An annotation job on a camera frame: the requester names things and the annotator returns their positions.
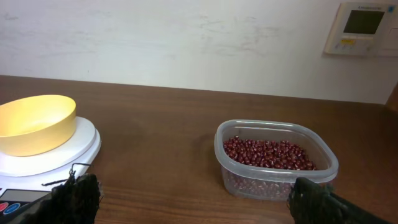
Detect clear plastic bean container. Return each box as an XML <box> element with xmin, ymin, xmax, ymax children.
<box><xmin>214</xmin><ymin>119</ymin><xmax>339</xmax><ymax>201</ymax></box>

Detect white digital kitchen scale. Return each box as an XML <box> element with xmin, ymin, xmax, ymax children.
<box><xmin>1</xmin><ymin>117</ymin><xmax>101</xmax><ymax>223</ymax></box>

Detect red adzuki beans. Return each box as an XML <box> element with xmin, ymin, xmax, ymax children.
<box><xmin>222</xmin><ymin>136</ymin><xmax>317</xmax><ymax>200</ymax></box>

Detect yellow plastic bowl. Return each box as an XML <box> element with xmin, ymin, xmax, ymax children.
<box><xmin>1</xmin><ymin>95</ymin><xmax>76</xmax><ymax>157</ymax></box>

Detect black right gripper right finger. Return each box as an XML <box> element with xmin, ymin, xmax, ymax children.
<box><xmin>287</xmin><ymin>177</ymin><xmax>389</xmax><ymax>224</ymax></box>

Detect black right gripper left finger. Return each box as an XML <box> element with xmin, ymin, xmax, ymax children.
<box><xmin>9</xmin><ymin>174</ymin><xmax>101</xmax><ymax>224</ymax></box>

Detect beige wall control panel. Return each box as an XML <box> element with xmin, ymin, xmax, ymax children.
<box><xmin>324</xmin><ymin>2</ymin><xmax>397</xmax><ymax>57</ymax></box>

